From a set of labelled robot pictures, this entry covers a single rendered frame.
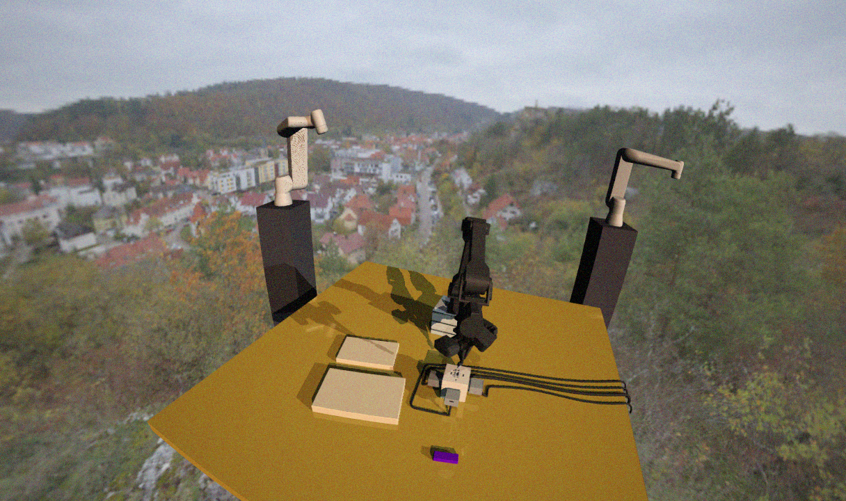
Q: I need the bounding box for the purple rectangular block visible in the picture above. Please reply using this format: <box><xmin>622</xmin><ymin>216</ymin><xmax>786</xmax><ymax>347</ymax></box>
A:
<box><xmin>433</xmin><ymin>451</ymin><xmax>458</xmax><ymax>464</ymax></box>

